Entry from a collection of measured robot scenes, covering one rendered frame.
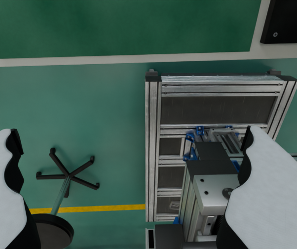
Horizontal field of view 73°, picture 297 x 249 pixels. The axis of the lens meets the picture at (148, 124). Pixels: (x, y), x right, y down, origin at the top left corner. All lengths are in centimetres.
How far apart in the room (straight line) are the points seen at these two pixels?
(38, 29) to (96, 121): 102
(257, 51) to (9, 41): 59
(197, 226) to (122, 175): 132
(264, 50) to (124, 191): 166
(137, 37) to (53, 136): 128
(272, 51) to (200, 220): 45
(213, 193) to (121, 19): 44
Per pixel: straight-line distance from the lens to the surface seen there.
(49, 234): 150
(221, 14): 53
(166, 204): 177
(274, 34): 57
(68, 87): 143
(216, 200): 48
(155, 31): 51
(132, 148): 161
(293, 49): 64
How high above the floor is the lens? 125
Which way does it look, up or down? 58 degrees down
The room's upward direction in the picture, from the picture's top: 177 degrees clockwise
